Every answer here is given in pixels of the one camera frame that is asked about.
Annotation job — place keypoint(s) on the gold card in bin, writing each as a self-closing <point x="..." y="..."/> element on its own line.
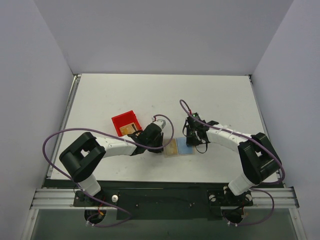
<point x="128" y="129"/>

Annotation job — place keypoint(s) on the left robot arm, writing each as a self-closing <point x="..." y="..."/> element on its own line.
<point x="81" y="158"/>

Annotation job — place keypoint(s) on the red plastic bin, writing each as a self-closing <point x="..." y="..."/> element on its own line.
<point x="124" y="119"/>

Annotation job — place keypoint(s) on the gold VIP card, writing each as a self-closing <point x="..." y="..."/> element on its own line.
<point x="171" y="149"/>

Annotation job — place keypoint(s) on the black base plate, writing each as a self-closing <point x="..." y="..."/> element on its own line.
<point x="166" y="200"/>

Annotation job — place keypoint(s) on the beige leather card holder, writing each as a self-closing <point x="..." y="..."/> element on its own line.
<point x="182" y="147"/>

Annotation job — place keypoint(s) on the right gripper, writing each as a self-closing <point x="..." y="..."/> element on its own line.
<point x="191" y="136"/>

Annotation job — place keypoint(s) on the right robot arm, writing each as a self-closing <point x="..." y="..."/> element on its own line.
<point x="258" y="158"/>

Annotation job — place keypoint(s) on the aluminium frame rail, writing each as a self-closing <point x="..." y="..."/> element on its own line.
<point x="52" y="199"/>

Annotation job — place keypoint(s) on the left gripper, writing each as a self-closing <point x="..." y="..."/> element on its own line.
<point x="158" y="141"/>

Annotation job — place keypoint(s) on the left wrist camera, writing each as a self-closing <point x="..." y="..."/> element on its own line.
<point x="159" y="122"/>

